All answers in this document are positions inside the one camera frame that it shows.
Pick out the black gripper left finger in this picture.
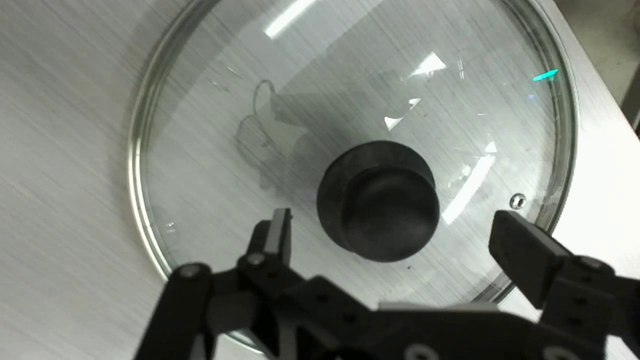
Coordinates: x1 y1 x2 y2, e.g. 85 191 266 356
136 206 316 360

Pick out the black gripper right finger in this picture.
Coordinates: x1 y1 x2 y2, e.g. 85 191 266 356
489 209 640 360

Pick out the glass lid with black knob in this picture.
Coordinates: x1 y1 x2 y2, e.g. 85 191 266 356
126 0 578 352

